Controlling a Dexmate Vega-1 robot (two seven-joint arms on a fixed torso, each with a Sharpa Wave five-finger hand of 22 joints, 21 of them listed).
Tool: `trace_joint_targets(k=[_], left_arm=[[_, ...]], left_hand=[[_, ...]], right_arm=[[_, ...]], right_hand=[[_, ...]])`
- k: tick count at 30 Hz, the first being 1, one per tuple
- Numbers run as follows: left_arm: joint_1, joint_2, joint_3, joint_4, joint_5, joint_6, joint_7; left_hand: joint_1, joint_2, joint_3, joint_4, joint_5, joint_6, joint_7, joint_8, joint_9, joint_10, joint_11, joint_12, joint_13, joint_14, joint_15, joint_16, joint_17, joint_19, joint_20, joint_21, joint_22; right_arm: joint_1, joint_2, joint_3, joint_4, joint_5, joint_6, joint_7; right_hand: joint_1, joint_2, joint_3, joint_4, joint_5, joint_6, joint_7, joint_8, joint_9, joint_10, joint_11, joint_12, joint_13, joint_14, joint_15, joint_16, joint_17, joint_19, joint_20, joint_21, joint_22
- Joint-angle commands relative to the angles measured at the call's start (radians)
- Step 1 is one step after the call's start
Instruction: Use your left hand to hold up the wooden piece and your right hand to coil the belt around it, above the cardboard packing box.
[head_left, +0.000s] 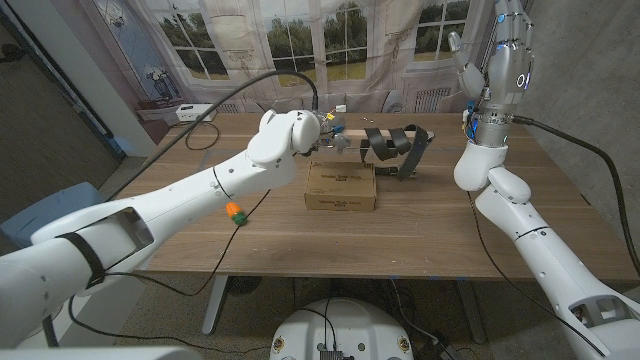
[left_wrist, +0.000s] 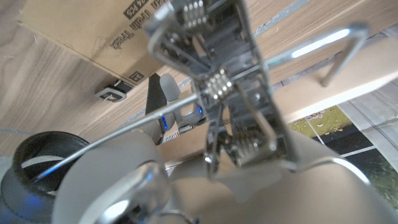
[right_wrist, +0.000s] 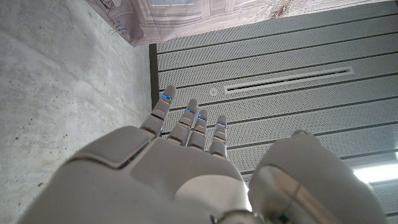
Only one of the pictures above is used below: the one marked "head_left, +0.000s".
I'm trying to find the white robot shoulder cover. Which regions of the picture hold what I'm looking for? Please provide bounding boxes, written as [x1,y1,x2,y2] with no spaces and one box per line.
[0,346,202,360]

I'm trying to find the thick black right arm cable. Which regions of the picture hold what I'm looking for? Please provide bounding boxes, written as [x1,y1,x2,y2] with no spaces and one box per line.
[512,114,640,278]

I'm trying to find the printed window backdrop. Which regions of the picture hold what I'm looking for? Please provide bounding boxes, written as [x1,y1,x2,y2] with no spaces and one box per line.
[49,0,534,146]

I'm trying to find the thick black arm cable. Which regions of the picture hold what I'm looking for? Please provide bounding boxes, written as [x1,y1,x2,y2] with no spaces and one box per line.
[42,69,321,349]
[512,114,640,278]

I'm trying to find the thin black power box cable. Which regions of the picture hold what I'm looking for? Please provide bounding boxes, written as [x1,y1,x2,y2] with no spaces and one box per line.
[184,118,221,152]

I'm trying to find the white power box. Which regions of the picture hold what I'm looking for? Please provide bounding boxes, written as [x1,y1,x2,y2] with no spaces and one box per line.
[175,103,218,123]

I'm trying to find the orange and green toy carrot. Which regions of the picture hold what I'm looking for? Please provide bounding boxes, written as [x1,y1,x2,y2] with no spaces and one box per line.
[225,201,250,228]

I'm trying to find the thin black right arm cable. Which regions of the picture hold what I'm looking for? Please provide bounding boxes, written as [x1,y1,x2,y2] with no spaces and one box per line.
[467,191,607,357]

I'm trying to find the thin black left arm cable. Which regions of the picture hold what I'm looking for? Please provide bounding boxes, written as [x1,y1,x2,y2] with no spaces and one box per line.
[67,188,274,354]

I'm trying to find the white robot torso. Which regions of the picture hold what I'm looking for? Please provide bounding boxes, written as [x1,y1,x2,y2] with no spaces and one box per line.
[269,298,415,360]

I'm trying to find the wooden hanger with metal hook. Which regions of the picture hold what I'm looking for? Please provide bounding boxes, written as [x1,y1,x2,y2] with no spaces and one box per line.
[319,128,436,154]

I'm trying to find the black belt with silver buckle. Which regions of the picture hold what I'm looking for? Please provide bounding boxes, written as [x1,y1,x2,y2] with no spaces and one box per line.
[358,123,432,181]

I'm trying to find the brown cardboard packing box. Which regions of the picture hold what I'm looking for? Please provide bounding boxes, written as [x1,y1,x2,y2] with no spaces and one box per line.
[304,160,378,212]

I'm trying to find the black torso cable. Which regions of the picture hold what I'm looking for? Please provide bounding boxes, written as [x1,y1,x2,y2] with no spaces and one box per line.
[299,298,339,352]

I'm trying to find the blue plastic stool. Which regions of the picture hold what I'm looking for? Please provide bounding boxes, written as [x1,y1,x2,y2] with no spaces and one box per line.
[0,181,104,249]

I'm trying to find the white table leg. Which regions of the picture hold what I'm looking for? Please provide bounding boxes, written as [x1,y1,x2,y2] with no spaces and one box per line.
[201,274,230,336]

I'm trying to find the grey table leg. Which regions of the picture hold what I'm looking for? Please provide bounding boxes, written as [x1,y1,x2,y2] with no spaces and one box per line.
[452,278,486,345]

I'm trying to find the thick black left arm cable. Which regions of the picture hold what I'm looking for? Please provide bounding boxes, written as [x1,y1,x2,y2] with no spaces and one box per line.
[42,69,321,349]

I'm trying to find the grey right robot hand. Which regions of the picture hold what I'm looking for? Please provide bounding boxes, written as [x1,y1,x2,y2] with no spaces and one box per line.
[447,0,535,149]

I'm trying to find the black power adapter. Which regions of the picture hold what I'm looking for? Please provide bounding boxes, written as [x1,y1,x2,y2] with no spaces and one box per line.
[417,342,459,360]

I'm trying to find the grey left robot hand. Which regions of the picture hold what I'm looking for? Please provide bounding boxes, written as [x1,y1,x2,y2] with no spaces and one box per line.
[315,113,353,155]

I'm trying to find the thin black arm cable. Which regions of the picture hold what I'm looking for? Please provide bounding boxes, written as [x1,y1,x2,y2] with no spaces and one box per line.
[467,191,607,357]
[67,188,274,354]

